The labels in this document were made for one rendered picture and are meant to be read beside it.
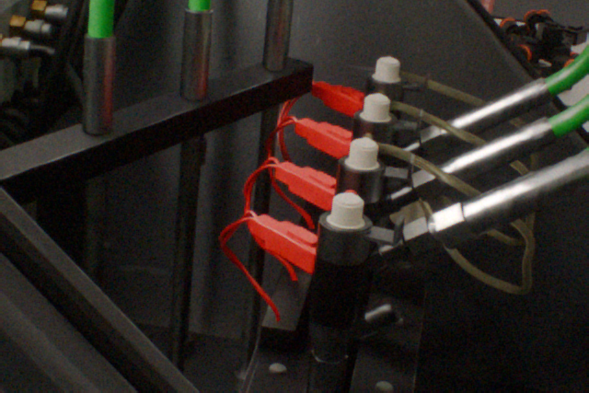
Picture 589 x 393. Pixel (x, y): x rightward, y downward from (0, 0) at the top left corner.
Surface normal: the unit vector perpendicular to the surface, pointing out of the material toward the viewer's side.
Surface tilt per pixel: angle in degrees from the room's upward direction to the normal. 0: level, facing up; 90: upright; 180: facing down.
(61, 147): 0
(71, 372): 47
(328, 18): 90
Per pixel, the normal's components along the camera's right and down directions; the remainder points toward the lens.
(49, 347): 0.59, -0.34
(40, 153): 0.10, -0.91
